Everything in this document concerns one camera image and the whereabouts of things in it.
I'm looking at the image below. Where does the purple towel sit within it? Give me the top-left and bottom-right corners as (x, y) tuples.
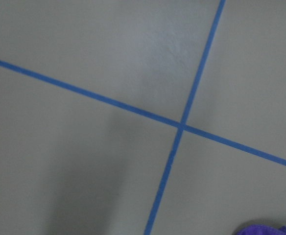
(236, 225), (286, 235)

